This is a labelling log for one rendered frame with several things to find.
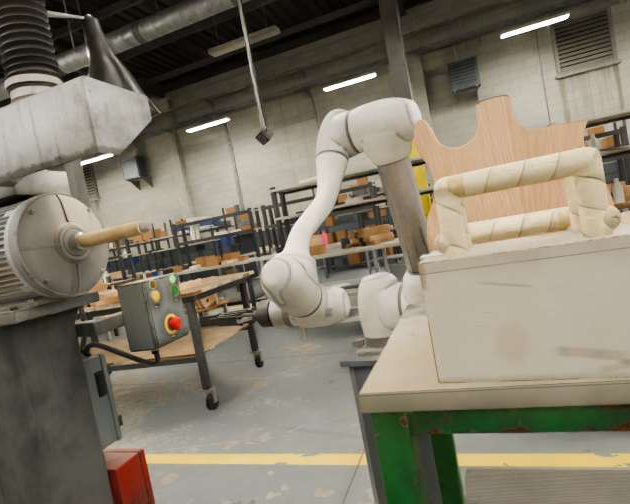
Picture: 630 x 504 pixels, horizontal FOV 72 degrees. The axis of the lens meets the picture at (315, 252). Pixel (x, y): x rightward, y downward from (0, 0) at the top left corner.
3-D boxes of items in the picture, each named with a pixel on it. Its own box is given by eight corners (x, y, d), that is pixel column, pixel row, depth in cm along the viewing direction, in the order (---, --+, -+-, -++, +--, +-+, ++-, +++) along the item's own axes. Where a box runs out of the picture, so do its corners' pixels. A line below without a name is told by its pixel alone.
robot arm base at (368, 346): (362, 341, 174) (360, 327, 173) (417, 338, 164) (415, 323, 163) (345, 356, 158) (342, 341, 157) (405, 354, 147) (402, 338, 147)
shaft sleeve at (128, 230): (85, 232, 105) (90, 245, 105) (74, 236, 102) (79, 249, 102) (144, 218, 98) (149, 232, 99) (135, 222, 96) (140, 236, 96)
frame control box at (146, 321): (82, 382, 127) (63, 295, 126) (134, 357, 147) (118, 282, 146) (149, 376, 119) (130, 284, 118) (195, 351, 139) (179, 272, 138)
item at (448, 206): (444, 259, 60) (432, 191, 59) (446, 256, 63) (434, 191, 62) (468, 255, 58) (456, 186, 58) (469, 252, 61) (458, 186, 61)
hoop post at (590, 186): (585, 239, 53) (573, 162, 52) (580, 236, 56) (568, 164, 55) (616, 234, 52) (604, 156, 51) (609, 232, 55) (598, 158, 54)
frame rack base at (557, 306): (438, 385, 61) (416, 264, 60) (447, 349, 75) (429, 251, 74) (679, 376, 50) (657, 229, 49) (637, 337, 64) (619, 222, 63)
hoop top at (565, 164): (434, 202, 59) (429, 179, 59) (437, 202, 62) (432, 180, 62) (606, 169, 51) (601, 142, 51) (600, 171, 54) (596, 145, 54)
